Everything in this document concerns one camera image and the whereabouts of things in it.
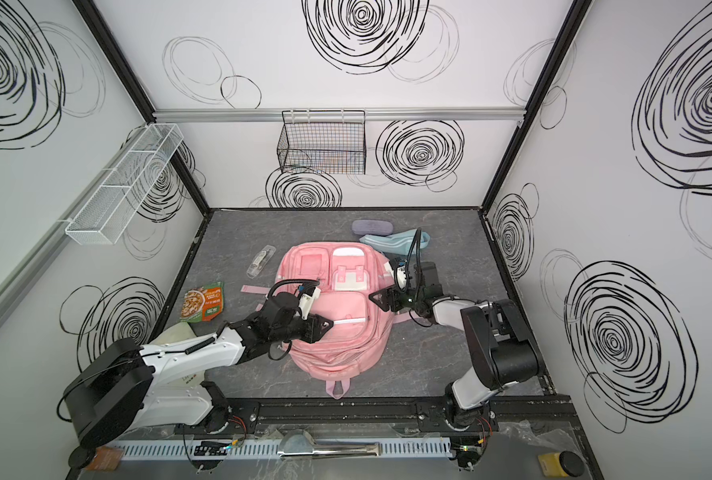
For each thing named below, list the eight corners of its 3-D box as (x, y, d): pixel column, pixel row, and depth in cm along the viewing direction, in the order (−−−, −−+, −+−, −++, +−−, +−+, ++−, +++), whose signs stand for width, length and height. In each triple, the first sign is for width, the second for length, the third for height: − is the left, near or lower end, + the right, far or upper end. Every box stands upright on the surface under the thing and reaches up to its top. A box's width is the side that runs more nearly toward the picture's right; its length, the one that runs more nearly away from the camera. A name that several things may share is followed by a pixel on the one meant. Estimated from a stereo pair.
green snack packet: (182, 326, 91) (179, 323, 89) (186, 294, 98) (182, 290, 97) (223, 316, 93) (220, 313, 92) (223, 285, 101) (221, 281, 99)
